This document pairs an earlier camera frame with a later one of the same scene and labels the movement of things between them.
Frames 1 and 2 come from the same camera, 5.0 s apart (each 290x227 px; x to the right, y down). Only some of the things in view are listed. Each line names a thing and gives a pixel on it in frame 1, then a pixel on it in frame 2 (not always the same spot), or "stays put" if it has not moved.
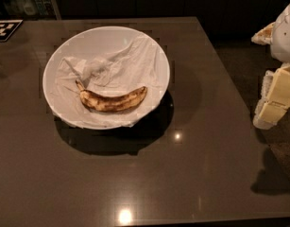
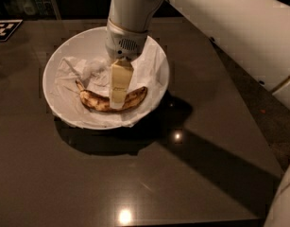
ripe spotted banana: [118, 103] stays put
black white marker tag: [3, 28] stays put
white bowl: [108, 60] stays put
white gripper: [284, 37] -> [124, 43]
